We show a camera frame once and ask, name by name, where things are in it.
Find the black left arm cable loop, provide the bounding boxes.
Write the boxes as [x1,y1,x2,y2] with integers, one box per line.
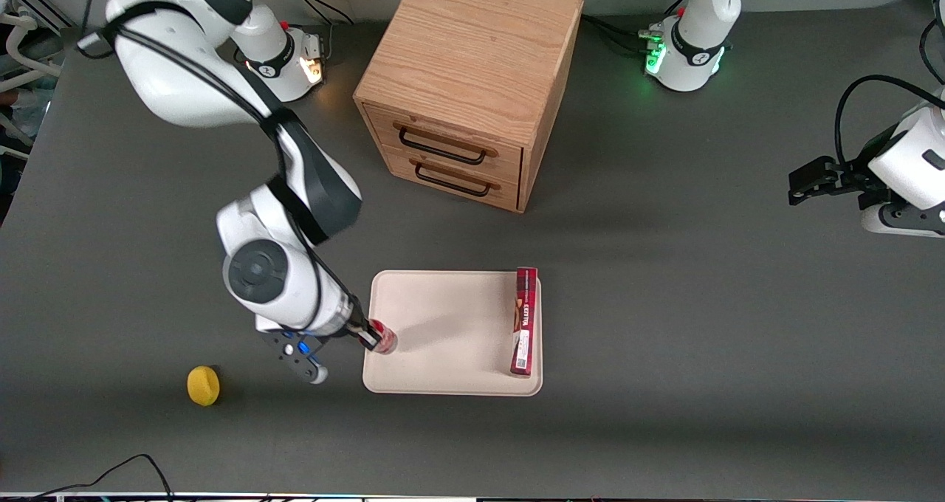
[834,75,945,166]

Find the wooden drawer with short handle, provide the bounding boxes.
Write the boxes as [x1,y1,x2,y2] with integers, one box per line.
[381,145,523,213]

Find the black cable at frame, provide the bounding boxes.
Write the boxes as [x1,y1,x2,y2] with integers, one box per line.
[918,0,945,87]

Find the beige rectangular tray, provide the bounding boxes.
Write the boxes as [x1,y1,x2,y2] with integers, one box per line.
[362,269,544,397]

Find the short black drawer handle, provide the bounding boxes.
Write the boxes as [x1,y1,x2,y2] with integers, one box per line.
[414,160,493,198]

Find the wooden drawer cabinet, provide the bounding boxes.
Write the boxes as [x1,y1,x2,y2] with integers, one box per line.
[353,0,585,214]

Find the wooden drawer with long handle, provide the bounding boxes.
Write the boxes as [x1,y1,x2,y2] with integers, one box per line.
[362,102,525,187]

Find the yellow lemon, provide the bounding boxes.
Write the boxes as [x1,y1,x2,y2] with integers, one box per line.
[187,365,221,408]

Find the black aluminium frame rail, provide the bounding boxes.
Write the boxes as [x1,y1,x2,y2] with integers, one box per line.
[0,0,77,32]

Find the black arm base cables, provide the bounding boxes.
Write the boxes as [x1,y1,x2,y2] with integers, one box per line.
[283,0,357,63]
[581,0,689,57]

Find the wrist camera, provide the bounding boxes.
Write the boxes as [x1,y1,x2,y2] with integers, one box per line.
[255,328,330,385]
[859,201,945,238]

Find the red biscuit box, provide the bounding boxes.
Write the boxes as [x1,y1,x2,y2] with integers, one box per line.
[509,267,539,377]

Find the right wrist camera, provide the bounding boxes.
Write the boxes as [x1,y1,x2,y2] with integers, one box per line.
[255,328,330,385]

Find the thin black table cable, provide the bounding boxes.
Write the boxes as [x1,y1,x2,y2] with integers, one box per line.
[22,453,175,502]

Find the black left arm base cables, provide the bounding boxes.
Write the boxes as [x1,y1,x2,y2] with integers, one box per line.
[581,0,689,57]

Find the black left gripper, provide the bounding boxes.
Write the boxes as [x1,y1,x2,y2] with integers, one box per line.
[788,127,898,207]

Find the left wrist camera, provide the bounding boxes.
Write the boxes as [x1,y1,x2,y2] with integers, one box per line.
[859,201,945,238]

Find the long black drawer handle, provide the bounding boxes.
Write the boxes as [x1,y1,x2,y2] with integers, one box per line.
[398,126,490,167]

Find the black right arm base cables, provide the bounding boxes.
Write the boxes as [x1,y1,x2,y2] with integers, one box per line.
[283,0,357,63]

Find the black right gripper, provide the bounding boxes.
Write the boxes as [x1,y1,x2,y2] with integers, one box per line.
[340,306,385,353]

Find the red coke bottle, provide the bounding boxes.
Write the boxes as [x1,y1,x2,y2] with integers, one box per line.
[370,319,399,356]

